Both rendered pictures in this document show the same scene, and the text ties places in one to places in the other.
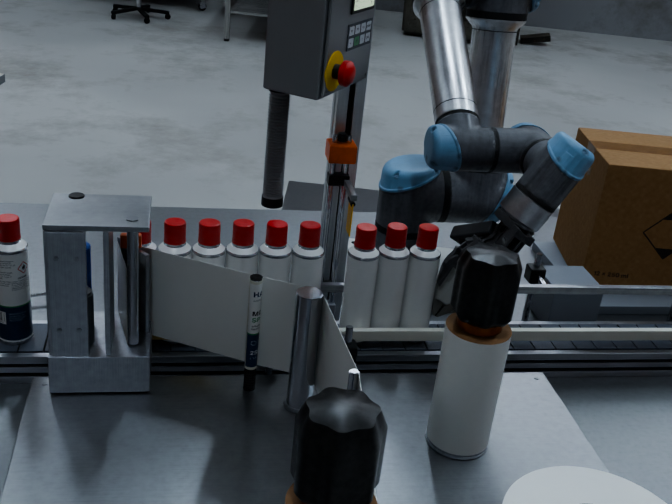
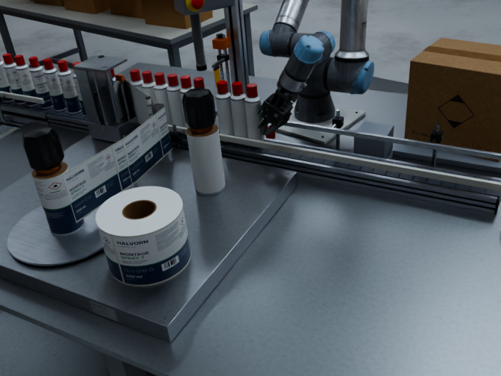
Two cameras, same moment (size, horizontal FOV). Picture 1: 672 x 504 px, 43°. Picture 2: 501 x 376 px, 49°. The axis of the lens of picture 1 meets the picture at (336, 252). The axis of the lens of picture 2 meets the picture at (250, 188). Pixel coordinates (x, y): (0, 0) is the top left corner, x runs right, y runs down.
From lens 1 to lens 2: 1.22 m
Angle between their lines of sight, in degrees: 38
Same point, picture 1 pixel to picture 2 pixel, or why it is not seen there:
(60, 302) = (85, 99)
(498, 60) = not seen: outside the picture
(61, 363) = (91, 125)
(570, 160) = (300, 51)
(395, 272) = (235, 107)
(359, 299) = (221, 118)
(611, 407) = (330, 199)
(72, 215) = (87, 63)
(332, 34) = not seen: outside the picture
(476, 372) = (192, 150)
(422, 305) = (251, 127)
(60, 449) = (72, 156)
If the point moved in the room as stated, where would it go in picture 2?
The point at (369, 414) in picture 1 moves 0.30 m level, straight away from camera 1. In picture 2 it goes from (39, 133) to (142, 91)
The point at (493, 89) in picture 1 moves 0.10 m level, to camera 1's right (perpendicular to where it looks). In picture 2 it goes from (349, 11) to (376, 15)
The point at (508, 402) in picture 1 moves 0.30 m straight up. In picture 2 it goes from (257, 179) to (249, 83)
